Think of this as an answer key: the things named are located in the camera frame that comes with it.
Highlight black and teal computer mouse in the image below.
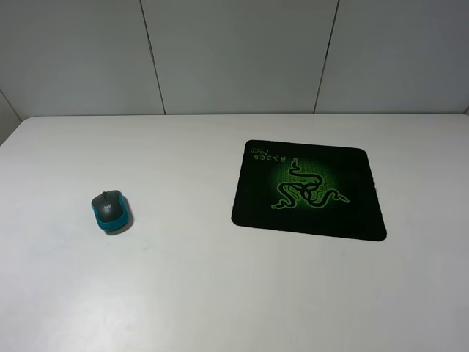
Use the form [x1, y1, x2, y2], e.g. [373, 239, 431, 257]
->
[91, 190, 134, 235]

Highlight black green snake mouse pad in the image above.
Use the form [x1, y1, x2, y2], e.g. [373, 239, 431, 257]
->
[232, 139, 387, 241]

